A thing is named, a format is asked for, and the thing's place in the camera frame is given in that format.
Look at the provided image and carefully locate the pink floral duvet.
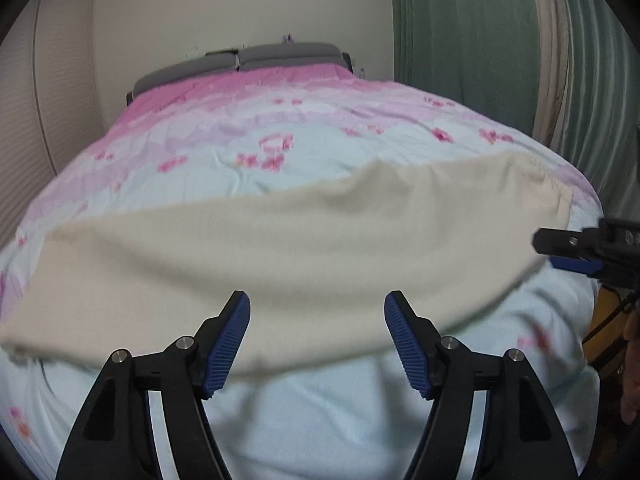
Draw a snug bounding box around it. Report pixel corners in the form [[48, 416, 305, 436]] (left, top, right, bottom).
[[0, 62, 603, 480]]

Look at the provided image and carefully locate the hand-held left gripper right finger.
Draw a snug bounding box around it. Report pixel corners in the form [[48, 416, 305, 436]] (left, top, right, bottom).
[[384, 290, 576, 480]]

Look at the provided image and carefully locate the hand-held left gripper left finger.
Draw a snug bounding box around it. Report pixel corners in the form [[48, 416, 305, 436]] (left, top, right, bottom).
[[55, 290, 252, 480]]

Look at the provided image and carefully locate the cream knitted blanket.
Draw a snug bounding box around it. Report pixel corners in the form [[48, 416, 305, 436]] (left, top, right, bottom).
[[0, 152, 573, 378]]

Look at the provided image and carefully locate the white louvered closet door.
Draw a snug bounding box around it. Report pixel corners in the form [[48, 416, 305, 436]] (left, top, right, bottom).
[[0, 10, 56, 241], [35, 0, 106, 176]]

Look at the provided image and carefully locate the beige curtain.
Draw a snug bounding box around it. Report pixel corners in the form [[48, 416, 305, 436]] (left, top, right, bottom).
[[525, 0, 573, 153]]

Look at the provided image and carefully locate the person's right forearm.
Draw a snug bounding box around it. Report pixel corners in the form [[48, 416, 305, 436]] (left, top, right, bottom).
[[619, 322, 640, 428]]

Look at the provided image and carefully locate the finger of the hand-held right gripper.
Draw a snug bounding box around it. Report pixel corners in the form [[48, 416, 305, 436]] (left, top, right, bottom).
[[550, 256, 602, 277], [532, 227, 608, 261]]

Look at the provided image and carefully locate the grey padded headboard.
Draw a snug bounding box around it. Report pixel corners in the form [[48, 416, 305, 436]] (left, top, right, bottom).
[[125, 42, 353, 106]]

